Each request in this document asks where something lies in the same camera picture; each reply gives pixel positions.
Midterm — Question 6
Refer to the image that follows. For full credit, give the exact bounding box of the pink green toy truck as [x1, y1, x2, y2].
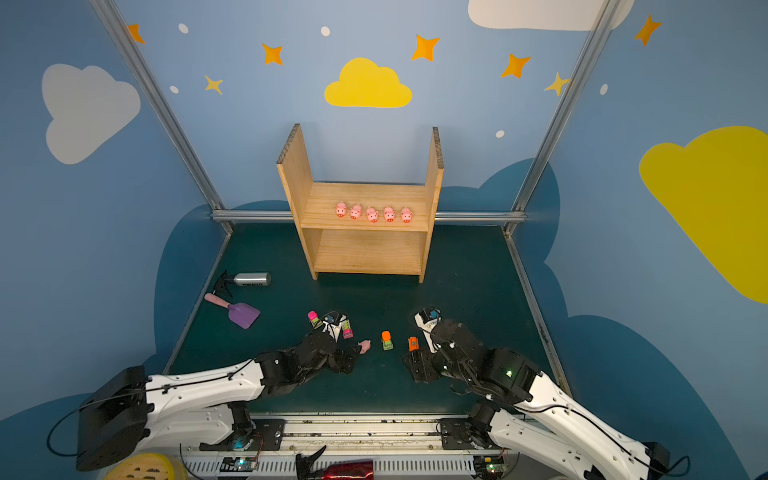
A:
[307, 311, 322, 329]

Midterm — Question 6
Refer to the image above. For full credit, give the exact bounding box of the orange green toy car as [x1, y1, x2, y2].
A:
[381, 331, 394, 351]

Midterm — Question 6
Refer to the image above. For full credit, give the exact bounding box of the pink striped toy truck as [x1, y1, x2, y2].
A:
[341, 320, 354, 339]

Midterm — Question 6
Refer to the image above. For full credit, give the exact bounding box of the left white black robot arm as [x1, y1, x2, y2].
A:
[74, 331, 371, 472]

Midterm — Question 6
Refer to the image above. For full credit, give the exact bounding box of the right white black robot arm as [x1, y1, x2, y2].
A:
[404, 309, 671, 479]

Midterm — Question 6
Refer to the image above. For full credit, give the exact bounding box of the wooden two-tier shelf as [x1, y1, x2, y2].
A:
[276, 124, 444, 281]

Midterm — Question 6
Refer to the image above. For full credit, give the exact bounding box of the purple pink toy shovel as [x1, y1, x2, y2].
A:
[204, 293, 261, 329]

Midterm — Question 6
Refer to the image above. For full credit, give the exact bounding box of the silver spray bottle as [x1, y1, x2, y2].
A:
[212, 271, 272, 298]

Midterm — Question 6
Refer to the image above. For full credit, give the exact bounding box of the left green circuit board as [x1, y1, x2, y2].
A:
[219, 456, 259, 475]

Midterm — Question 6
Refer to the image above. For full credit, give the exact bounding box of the green circuit board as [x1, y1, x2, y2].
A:
[472, 456, 509, 480]
[219, 456, 259, 475]

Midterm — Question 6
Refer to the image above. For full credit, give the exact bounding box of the right green circuit board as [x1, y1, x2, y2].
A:
[472, 456, 509, 480]

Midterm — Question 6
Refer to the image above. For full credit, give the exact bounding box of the red black clamp tool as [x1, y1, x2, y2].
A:
[295, 446, 374, 480]

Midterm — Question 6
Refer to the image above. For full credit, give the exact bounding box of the yellow plastic basket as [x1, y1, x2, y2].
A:
[104, 453, 188, 480]

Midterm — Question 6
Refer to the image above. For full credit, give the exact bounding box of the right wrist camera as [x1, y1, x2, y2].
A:
[414, 307, 441, 354]

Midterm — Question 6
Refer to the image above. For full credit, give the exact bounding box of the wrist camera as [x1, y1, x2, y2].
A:
[322, 311, 349, 341]
[414, 307, 441, 354]

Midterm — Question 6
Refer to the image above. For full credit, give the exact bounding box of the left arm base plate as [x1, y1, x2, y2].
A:
[199, 418, 286, 452]

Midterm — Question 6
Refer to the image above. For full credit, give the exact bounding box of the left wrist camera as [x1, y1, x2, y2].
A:
[322, 311, 349, 341]

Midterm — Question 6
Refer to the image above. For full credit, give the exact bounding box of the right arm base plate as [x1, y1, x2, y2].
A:
[436, 417, 497, 450]

